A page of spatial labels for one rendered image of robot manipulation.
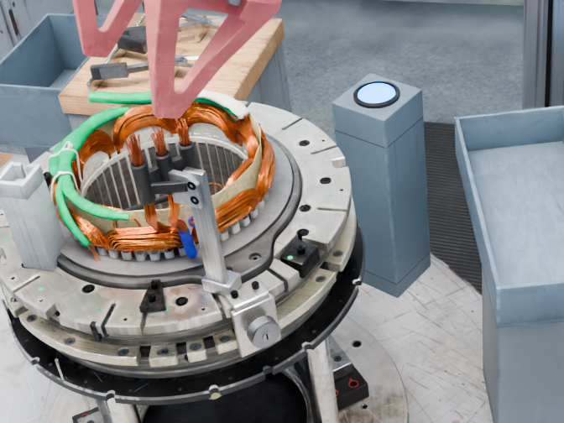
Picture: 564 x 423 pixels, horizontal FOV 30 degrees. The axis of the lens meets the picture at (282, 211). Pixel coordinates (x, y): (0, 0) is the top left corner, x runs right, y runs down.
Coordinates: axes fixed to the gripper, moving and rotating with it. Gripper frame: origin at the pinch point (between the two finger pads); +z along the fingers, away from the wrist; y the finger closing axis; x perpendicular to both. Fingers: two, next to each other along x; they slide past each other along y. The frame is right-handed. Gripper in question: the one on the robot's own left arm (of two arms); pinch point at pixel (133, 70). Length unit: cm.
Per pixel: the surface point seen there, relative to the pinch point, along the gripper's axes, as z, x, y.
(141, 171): 11.8, 10.3, -12.6
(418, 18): 41, 216, -194
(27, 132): 29, 24, -59
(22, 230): 22.6, 8.2, -23.9
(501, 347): 25, 48, -5
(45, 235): 22.6, 9.8, -23.0
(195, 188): 12.0, 13.8, -10.5
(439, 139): 58, 179, -136
